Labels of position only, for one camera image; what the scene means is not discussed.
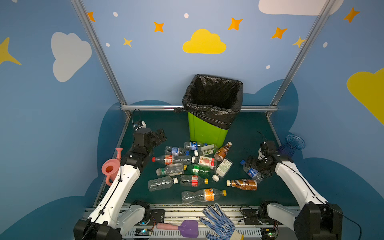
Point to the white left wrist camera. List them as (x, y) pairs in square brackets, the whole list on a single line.
[(139, 124)]

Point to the small blue label bottle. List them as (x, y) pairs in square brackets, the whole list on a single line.
[(252, 173)]

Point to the green bottle yellow cap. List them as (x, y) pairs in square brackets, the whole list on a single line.
[(199, 170)]

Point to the green label square bottle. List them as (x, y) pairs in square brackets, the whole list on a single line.
[(207, 150)]

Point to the clear bottle orange label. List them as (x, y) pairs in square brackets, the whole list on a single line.
[(205, 195)]

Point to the purple toy shovel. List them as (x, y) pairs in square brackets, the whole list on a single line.
[(188, 228)]

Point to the brown sauce bottle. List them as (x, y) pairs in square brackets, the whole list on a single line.
[(221, 154)]

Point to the purple plastic vase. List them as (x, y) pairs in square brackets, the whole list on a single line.
[(293, 143)]

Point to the blue label water bottle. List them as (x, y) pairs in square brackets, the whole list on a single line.
[(176, 151)]

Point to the blue label bottle behind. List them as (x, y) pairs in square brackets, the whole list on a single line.
[(193, 145)]

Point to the clear bottle red cap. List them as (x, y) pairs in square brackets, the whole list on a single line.
[(170, 159)]

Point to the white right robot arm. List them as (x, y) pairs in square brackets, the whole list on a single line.
[(316, 218)]

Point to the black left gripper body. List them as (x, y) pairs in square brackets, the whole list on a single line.
[(156, 137)]

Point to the black bin liner bag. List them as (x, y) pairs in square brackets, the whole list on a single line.
[(213, 99)]

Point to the red label juice bottle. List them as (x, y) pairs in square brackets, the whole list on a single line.
[(205, 161)]

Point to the blue dotted work glove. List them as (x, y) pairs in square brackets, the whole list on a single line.
[(216, 220)]

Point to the green plastic bin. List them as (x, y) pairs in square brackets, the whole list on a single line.
[(203, 132)]

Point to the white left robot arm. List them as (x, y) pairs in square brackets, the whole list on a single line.
[(106, 222)]

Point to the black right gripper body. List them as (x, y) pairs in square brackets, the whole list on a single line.
[(255, 163)]

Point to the brown tea bottle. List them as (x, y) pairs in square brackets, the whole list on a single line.
[(243, 184)]

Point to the square bottle white cap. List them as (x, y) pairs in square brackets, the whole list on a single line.
[(222, 169)]

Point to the pink toy watering can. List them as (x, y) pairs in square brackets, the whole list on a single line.
[(111, 167)]

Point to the clear bottle yellow cap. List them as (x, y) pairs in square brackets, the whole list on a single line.
[(192, 181)]

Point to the clear bottle white cap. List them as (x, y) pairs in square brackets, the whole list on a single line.
[(162, 183)]

